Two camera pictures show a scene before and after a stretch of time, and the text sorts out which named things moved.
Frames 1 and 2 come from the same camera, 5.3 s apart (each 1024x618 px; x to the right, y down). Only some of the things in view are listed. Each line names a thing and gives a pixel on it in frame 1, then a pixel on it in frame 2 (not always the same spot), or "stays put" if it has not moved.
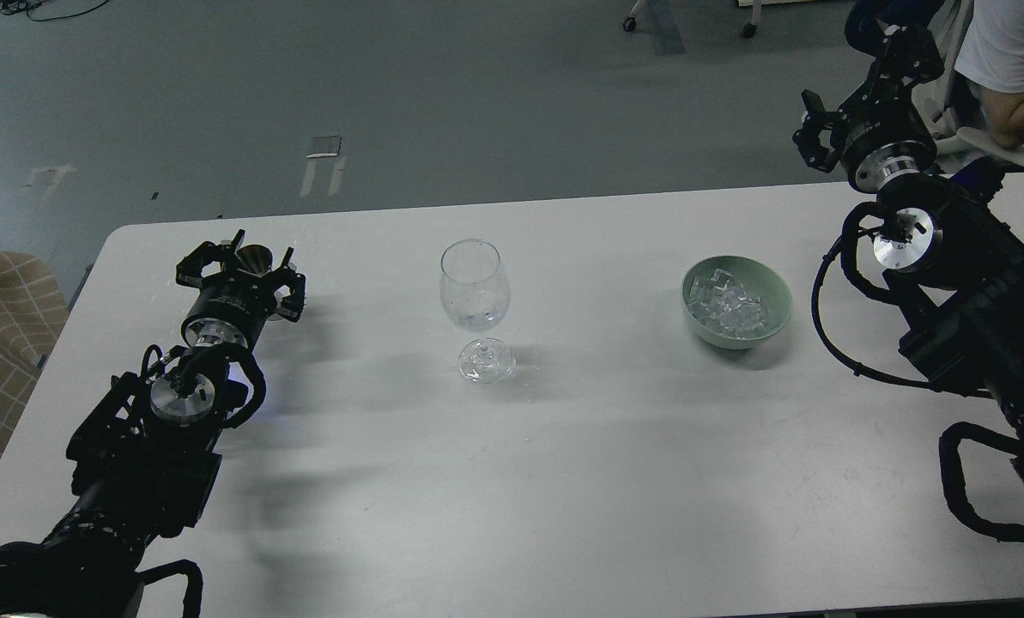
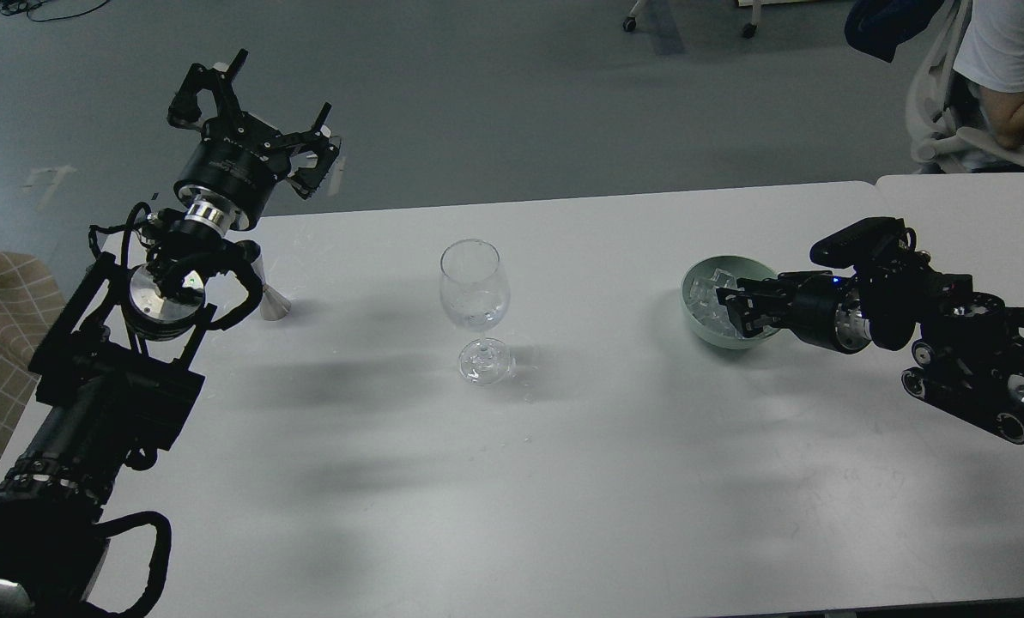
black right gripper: [886, 143] -> [828, 310]
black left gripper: [233, 307] -> [235, 166]
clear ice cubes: [722, 305] stays put
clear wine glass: [475, 291] stays put
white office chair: [948, 20] stays put
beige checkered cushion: [14, 310] stays put
